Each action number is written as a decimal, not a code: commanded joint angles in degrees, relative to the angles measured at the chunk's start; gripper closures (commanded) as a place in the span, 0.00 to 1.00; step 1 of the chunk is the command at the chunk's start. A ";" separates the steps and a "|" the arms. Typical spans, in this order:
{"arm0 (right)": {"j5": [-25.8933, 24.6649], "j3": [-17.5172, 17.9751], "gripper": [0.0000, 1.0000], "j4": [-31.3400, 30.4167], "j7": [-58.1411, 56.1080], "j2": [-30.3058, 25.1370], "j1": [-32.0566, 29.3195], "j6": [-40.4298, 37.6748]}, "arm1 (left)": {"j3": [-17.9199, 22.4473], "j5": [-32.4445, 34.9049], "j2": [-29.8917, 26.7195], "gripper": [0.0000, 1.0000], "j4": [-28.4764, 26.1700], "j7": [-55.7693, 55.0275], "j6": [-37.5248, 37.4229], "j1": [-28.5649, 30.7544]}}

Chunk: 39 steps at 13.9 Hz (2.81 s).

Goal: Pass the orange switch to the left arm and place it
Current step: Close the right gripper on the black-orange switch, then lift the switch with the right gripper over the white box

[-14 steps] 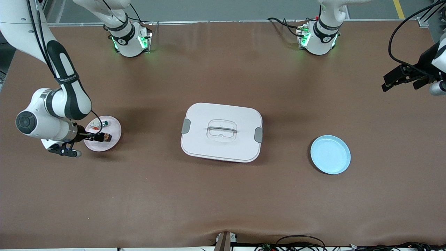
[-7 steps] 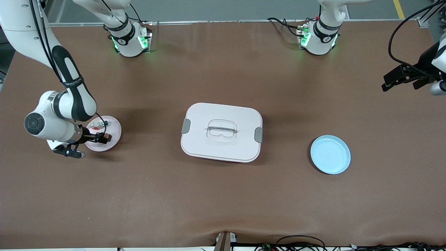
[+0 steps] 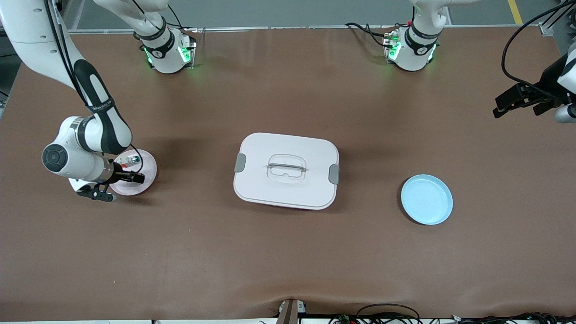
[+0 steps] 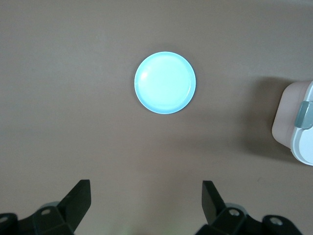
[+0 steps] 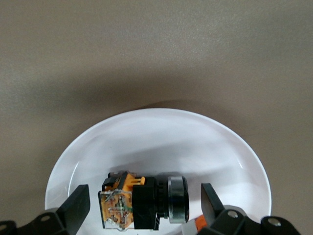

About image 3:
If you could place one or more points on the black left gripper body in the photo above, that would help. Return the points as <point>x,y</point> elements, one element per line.
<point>548,80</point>

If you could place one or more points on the light blue round plate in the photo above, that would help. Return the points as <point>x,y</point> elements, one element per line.
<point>426,200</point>

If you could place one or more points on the black switch with orange button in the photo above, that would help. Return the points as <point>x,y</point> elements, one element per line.
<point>141,178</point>

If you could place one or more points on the aluminium table edge rail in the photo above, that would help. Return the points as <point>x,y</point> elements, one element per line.
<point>292,28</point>

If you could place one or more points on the white switch with green button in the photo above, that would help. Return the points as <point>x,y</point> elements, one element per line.
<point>134,159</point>

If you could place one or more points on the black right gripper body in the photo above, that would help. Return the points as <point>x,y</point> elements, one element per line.
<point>118,171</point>

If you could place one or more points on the pink round plate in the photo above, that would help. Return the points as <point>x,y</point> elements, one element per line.
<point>135,189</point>

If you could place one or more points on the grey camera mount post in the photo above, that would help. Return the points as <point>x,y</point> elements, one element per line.
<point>288,312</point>

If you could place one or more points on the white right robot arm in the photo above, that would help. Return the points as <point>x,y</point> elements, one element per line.
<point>27,27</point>

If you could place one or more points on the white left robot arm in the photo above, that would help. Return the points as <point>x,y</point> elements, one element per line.
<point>416,45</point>

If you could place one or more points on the white lidded storage box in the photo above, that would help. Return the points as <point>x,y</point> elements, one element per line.
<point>286,171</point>

